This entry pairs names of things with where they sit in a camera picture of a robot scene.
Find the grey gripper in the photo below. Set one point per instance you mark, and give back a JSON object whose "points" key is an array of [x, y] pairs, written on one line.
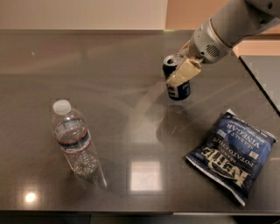
{"points": [[207, 44]]}

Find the blue pepsi can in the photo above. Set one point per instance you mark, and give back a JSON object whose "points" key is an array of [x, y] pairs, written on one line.
{"points": [[183, 90]]}

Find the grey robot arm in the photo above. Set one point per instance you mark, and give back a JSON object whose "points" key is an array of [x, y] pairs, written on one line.
{"points": [[241, 19]]}

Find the blue kettle chips bag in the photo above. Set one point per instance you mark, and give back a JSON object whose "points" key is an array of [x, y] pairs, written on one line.
{"points": [[233, 154]]}

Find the clear plastic water bottle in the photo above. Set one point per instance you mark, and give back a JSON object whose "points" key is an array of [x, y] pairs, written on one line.
{"points": [[72, 133]]}

